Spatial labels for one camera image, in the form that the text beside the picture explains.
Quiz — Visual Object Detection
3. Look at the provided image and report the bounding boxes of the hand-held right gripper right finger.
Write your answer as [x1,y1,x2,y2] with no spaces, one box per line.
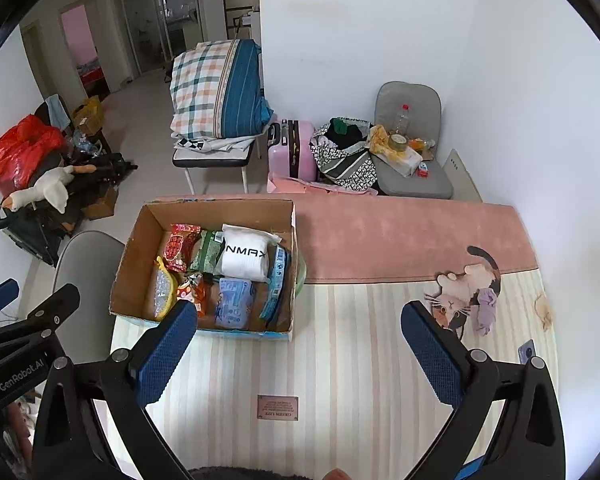
[401,301,566,480]

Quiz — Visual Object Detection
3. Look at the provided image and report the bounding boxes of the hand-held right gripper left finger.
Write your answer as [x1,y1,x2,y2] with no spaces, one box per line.
[31,300,198,480]

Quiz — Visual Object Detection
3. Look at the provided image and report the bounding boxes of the yellow banana-shaped packet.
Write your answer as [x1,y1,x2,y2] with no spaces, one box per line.
[153,256,180,322]

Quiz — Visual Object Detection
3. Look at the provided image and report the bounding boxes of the small orange snack packet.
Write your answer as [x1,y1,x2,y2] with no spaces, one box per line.
[176,272,216,318]

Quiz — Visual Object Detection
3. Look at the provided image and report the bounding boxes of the blue tissue packet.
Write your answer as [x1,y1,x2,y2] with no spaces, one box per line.
[214,277,255,330]

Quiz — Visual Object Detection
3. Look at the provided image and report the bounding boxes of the red snack packet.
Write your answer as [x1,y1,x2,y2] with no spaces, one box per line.
[162,222,202,271]

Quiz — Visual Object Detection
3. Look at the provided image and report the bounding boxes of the green snack packet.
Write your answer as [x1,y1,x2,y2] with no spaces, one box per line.
[189,230,224,275]

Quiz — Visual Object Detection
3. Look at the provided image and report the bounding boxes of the cardboard box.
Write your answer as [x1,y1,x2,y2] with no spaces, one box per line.
[109,199,301,342]

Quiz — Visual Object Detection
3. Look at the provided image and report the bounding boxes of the white packet with black print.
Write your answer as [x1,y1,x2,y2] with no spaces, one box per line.
[215,223,283,283]

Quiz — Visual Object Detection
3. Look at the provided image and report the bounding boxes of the long blue packet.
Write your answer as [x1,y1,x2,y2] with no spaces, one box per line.
[259,244,292,322]

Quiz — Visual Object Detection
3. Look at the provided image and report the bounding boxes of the grey plastic chair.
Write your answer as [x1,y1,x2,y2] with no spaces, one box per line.
[52,231,126,366]

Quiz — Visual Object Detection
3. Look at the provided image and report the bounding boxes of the purple cloth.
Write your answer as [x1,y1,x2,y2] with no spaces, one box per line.
[472,287,503,337]

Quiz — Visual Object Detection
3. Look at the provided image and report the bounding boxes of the black folded stroller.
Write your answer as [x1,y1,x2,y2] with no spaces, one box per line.
[0,152,138,266]

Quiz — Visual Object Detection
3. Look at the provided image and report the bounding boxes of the small brown floor box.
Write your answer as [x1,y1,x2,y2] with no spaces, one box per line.
[82,185,118,221]

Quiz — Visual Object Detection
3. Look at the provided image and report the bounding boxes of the white goose plush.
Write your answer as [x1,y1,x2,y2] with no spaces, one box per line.
[7,165,98,213]

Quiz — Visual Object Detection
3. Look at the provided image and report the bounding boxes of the small brown mat label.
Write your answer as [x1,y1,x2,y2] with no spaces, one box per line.
[257,395,299,421]

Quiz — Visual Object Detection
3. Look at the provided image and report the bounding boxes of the red plastic bag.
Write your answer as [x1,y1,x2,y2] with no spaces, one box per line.
[0,114,68,186]

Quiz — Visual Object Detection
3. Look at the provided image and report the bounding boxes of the person's dark fleece clothing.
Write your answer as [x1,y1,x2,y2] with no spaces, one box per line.
[187,466,326,480]

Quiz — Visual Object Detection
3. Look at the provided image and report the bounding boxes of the white leaning panel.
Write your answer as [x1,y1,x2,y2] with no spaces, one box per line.
[442,149,483,203]

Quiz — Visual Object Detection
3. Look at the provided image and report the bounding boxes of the yellow shopping bag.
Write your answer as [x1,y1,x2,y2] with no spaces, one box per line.
[71,95,103,133]

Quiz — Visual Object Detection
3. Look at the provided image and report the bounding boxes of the white flat box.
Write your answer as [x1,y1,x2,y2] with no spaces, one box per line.
[375,150,425,178]

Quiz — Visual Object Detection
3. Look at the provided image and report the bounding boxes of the light blue cloth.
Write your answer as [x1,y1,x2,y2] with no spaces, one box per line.
[45,94,72,131]

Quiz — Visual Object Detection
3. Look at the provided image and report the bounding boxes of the black white patterned tote bag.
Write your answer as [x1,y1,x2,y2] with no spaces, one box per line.
[309,117,378,193]

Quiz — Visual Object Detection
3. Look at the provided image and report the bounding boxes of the pink cloth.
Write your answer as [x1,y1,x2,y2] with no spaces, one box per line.
[268,174,376,196]

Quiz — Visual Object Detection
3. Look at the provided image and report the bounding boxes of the yellow plastic bag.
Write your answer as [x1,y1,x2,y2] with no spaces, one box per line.
[367,125,393,156]

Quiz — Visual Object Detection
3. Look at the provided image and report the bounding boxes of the clear plastic bottle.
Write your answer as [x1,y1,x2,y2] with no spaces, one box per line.
[392,104,412,137]

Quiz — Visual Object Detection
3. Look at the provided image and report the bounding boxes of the dark clothes in tote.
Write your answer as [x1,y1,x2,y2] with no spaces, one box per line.
[327,117,371,151]

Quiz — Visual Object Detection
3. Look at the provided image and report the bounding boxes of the pink suitcase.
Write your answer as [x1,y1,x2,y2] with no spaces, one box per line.
[266,119,318,183]

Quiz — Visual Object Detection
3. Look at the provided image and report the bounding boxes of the grey padded chair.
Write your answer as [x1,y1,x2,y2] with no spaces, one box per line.
[372,81,455,200]

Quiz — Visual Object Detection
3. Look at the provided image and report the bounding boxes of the plaid bedding bundle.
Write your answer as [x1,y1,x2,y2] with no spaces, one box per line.
[170,39,275,141]

